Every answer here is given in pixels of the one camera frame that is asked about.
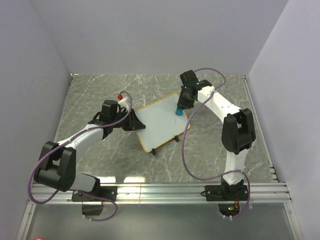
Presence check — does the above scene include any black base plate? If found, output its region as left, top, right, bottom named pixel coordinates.
left=200, top=184, right=250, bottom=202
left=71, top=186, right=118, bottom=202

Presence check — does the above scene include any blue bone-shaped eraser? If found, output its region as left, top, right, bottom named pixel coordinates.
left=175, top=107, right=184, bottom=116

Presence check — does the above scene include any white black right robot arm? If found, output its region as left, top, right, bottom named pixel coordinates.
left=175, top=79, right=256, bottom=200

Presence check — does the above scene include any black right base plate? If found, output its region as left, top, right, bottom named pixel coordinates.
left=200, top=184, right=250, bottom=202

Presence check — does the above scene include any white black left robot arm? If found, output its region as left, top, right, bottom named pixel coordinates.
left=33, top=107, right=146, bottom=201

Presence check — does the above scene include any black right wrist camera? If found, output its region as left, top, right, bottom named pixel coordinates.
left=179, top=70, right=199, bottom=88

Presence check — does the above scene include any aluminium right side rail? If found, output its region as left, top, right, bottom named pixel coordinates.
left=242, top=75, right=279, bottom=183

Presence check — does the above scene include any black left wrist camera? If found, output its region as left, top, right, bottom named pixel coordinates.
left=100, top=100, right=118, bottom=122

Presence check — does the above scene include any yellow framed whiteboard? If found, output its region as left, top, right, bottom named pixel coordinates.
left=135, top=92, right=188, bottom=153

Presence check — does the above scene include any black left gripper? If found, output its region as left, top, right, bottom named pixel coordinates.
left=111, top=109, right=145, bottom=132

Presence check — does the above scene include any aluminium front rail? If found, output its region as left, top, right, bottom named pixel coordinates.
left=27, top=181, right=293, bottom=205

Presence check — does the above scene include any aluminium rail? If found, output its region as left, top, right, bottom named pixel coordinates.
left=242, top=75, right=279, bottom=183
left=27, top=181, right=293, bottom=205

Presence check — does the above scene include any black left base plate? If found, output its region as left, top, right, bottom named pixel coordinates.
left=71, top=186, right=118, bottom=202

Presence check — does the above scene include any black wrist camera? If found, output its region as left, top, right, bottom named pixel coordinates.
left=100, top=100, right=118, bottom=122
left=179, top=70, right=199, bottom=88

